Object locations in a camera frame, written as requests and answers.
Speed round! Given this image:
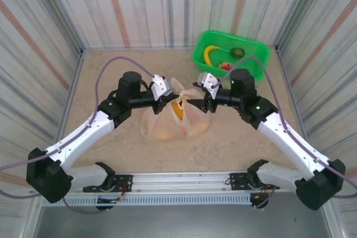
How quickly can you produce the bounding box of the yellow fake mango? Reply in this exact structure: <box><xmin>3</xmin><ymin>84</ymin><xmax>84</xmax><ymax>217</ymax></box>
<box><xmin>170</xmin><ymin>100</ymin><xmax>185</xmax><ymax>120</ymax></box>

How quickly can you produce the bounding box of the translucent cream plastic bag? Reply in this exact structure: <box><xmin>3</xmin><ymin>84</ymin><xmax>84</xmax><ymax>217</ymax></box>
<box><xmin>140</xmin><ymin>77</ymin><xmax>211</xmax><ymax>142</ymax></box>

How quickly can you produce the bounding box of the green plastic basket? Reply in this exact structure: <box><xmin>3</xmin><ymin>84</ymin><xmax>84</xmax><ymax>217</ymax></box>
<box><xmin>191</xmin><ymin>30</ymin><xmax>271</xmax><ymax>80</ymax></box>

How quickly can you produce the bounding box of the yellow fake banana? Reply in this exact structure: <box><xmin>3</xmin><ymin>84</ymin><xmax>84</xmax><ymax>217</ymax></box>
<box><xmin>203</xmin><ymin>45</ymin><xmax>221</xmax><ymax>67</ymax></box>

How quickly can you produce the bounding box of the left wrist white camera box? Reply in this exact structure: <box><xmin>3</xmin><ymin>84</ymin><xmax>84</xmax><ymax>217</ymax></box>
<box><xmin>150</xmin><ymin>74</ymin><xmax>174</xmax><ymax>101</ymax></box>

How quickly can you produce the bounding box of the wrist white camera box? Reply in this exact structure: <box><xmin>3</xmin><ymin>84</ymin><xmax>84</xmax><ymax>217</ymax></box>
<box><xmin>192</xmin><ymin>72</ymin><xmax>224</xmax><ymax>100</ymax></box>
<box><xmin>150</xmin><ymin>74</ymin><xmax>174</xmax><ymax>101</ymax></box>

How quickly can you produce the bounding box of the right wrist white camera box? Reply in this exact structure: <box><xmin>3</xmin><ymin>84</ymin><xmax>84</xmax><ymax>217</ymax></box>
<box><xmin>192</xmin><ymin>72</ymin><xmax>224</xmax><ymax>100</ymax></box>

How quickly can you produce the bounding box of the aluminium mounting rail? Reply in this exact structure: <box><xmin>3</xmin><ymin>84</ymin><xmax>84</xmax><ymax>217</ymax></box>
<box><xmin>30</xmin><ymin>168</ymin><xmax>333</xmax><ymax>195</ymax></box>

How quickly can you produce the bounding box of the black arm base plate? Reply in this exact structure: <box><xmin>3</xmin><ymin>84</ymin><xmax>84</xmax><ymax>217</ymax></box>
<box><xmin>83</xmin><ymin>174</ymin><xmax>133</xmax><ymax>193</ymax></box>
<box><xmin>229</xmin><ymin>171</ymin><xmax>281</xmax><ymax>191</ymax></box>

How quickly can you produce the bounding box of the slotted grey cable duct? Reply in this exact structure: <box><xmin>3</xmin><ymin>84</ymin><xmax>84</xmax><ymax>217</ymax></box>
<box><xmin>41</xmin><ymin>194</ymin><xmax>270</xmax><ymax>207</ymax></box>

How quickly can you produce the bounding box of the red black power wire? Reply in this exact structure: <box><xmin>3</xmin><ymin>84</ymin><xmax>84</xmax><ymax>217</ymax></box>
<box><xmin>252</xmin><ymin>183</ymin><xmax>270</xmax><ymax>202</ymax></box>
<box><xmin>113</xmin><ymin>181</ymin><xmax>132</xmax><ymax>204</ymax></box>

